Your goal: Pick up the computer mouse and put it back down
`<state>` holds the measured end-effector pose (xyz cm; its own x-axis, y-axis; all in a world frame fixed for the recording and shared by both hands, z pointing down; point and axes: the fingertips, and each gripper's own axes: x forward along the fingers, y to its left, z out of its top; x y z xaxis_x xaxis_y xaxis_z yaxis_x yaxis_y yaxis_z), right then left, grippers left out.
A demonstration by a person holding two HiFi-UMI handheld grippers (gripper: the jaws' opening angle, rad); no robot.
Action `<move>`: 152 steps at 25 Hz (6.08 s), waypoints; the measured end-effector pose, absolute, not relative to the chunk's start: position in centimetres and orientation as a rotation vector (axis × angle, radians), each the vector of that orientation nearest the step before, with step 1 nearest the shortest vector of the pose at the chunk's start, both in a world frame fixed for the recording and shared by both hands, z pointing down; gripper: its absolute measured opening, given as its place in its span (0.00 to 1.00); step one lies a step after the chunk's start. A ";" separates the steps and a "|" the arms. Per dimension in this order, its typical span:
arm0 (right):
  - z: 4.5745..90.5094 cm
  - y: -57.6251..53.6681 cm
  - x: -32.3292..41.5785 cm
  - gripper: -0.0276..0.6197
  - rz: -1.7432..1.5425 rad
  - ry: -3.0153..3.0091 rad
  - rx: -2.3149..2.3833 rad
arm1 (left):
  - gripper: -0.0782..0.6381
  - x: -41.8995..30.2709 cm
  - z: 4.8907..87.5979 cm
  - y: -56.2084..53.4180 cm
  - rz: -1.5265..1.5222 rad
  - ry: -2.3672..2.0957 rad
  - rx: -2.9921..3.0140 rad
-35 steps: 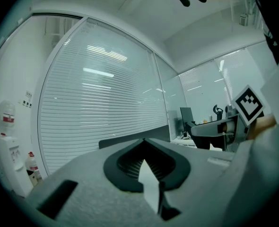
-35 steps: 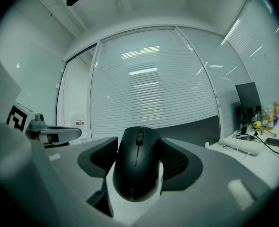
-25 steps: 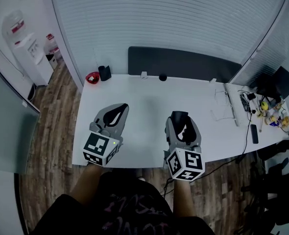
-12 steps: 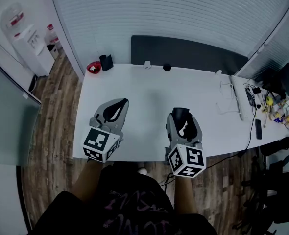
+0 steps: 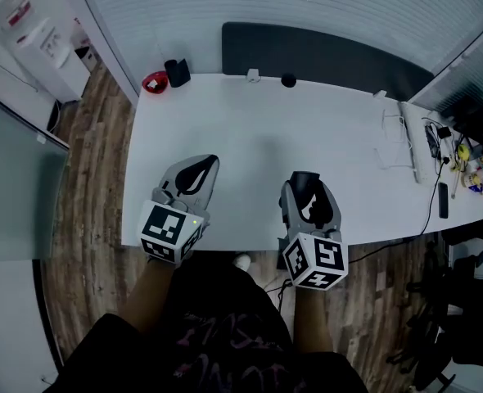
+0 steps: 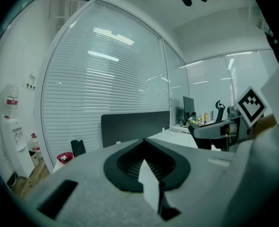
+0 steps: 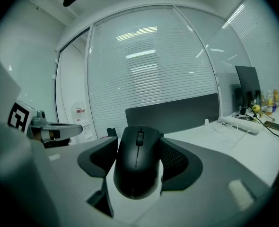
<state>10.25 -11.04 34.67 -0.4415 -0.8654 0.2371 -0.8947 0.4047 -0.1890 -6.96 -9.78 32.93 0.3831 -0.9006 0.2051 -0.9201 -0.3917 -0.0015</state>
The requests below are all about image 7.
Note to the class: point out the black upright case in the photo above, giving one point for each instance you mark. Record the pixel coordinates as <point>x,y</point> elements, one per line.
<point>111,132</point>

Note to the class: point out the dark grey desk divider panel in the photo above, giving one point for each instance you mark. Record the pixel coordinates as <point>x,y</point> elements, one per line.
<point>172,113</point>

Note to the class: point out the black computer mouse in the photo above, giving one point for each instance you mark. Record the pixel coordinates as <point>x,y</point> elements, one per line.
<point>137,169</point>

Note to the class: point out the black computer monitor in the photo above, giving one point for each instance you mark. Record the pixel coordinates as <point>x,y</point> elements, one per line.
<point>248,86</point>

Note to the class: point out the white water dispenser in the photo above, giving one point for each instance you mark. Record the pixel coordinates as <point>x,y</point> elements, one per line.
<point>82,131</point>

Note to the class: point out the black smartphone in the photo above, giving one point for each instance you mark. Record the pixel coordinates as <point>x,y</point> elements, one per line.
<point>273,125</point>

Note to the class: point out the large water bottle red label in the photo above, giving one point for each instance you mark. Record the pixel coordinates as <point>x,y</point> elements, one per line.
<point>79,110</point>

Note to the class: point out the white power strip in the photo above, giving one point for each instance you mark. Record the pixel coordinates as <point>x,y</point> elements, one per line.
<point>241,124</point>

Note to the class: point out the orange drink bottle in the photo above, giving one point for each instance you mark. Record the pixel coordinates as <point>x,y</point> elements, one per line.
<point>276,97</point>

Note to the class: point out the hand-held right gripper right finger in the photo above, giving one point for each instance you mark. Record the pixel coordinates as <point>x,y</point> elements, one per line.
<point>212,174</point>

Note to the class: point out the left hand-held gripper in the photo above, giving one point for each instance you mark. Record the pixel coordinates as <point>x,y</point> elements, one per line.
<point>17,117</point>

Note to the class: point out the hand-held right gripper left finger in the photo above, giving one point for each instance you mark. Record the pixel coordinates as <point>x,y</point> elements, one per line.
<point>66,159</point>

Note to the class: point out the small black tripod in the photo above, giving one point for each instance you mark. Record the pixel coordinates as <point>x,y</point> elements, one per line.
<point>244,112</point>

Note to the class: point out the left hand-held gripper camera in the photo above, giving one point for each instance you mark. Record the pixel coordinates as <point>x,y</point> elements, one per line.
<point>41,116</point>

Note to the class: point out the white divider bracket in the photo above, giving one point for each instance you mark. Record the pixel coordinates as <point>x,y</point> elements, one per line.
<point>206,122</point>

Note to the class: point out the yellow ball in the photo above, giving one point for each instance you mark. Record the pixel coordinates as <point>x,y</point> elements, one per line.
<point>256,108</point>

